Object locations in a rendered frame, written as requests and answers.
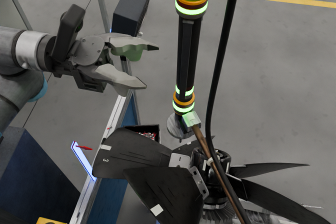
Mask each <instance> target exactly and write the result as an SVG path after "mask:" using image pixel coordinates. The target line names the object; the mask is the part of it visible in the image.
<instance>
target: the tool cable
mask: <svg viewBox="0 0 336 224"><path fill-rule="evenodd" d="M236 2H237V0H227V4H226V10H225V15H224V20H223V26H222V31H221V36H220V41H219V46H218V51H217V56H216V61H215V66H214V72H213V77H212V82H211V87H210V93H209V98H208V104H207V110H206V117H205V136H206V142H207V145H208V149H209V152H210V154H211V158H210V159H209V160H208V161H207V162H206V163H207V165H208V166H210V163H211V162H214V164H215V166H216V168H217V170H218V172H219V174H220V176H221V178H222V180H223V182H224V184H225V186H226V188H227V190H228V192H229V194H230V196H231V198H232V200H233V202H234V204H235V206H236V208H237V209H238V211H239V213H240V215H241V217H242V219H243V221H244V223H245V224H252V223H251V221H250V219H249V217H248V215H247V214H246V212H245V210H244V208H243V206H242V204H241V202H240V200H239V199H238V197H237V195H236V193H235V191H234V189H233V187H232V185H231V183H230V181H229V180H228V178H227V176H226V174H225V172H224V170H223V167H222V165H221V163H220V161H219V160H220V157H219V156H218V155H217V154H216V152H215V149H214V146H213V142H212V137H211V118H212V111H213V106H214V101H215V96H216V92H217V87H218V82H219V78H220V73H221V69H222V65H223V60H224V56H225V51H226V47H227V43H228V38H229V34H230V29H231V25H232V21H233V16H234V11H235V7H236Z"/></svg>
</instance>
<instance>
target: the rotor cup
mask: <svg viewBox="0 0 336 224"><path fill-rule="evenodd" d="M214 150H215V152H216V155H218V156H219V158H220V159H219V162H220V164H221V166H222V168H223V170H224V172H225V173H227V174H229V171H230V166H231V161H232V157H231V156H230V155H229V154H228V153H226V152H224V151H222V150H219V149H216V148H215V149H214ZM204 160H206V162H207V161H208V159H207V157H206V155H205V153H204V151H203V149H202V147H196V148H194V149H193V151H192V157H191V162H190V168H192V167H193V166H195V167H196V168H197V169H198V171H199V173H200V175H201V177H202V179H203V181H204V183H205V185H206V187H207V189H208V192H209V195H208V196H207V197H206V199H205V200H204V203H209V204H220V203H224V202H226V201H227V200H228V197H227V195H226V194H225V192H224V190H223V188H222V186H221V184H220V182H219V180H218V178H217V176H216V174H215V172H214V170H213V169H212V167H211V165H208V164H207V163H206V166H205V170H203V166H204ZM228 163H229V165H228ZM227 165H228V170H227ZM226 170H227V172H226Z"/></svg>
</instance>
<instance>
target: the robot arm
mask: <svg viewBox="0 0 336 224"><path fill-rule="evenodd" d="M85 13H86V11H85V10H84V9H83V8H81V7H80V6H78V5H76V4H74V3H73V4H72V5H71V6H70V8H69V9H68V11H66V12H64V13H63V14H62V15H61V17H60V25H59V28H58V32H57V36H55V35H50V34H49V33H45V32H38V31H32V30H24V29H18V28H12V27H6V26H0V138H1V136H2V134H3V132H4V131H5V130H6V128H7V127H8V126H9V125H10V123H11V122H12V121H13V119H14V118H15V117H16V115H17V114H18V113H19V112H20V111H21V109H22V108H23V107H24V105H25V104H26V103H27V102H28V103H31V102H35V101H37V100H38V99H40V98H42V97H43V96H44V95H45V94H46V92H47V89H48V84H47V81H46V79H45V76H44V73H43V72H50V73H53V75H54V77H56V78H61V77H62V75H68V76H73V78H74V80H75V82H76V85H77V87H78V89H82V90H88V91H93V92H99V93H103V92H104V90H105V88H106V85H107V83H108V84H110V85H111V86H113V88H114V89H115V91H116V92H117V93H118V94H119V95H120V96H122V97H126V96H127V94H128V91H129V89H131V90H141V89H146V88H147V85H146V84H145V83H143V82H142V81H141V80H140V79H139V78H138V77H134V76H130V75H128V74H127V73H126V72H121V71H118V70H116V69H115V67H114V63H113V59H112V58H110V55H109V48H111V50H110V52H111V54H113V55H115V56H126V57H127V58H128V59H129V60H130V61H132V62H136V61H139V60H140V59H141V56H142V52H143V50H147V51H154V50H159V46H158V45H156V44H154V43H151V42H149V41H146V40H144V39H141V38H137V37H133V36H131V35H127V34H122V33H115V32H109V33H103V34H94V35H93V36H90V35H88V36H86V37H81V38H80V40H77V39H76V37H77V35H78V32H79V31H80V30H81V29H82V27H83V24H84V22H83V18H84V16H85Z"/></svg>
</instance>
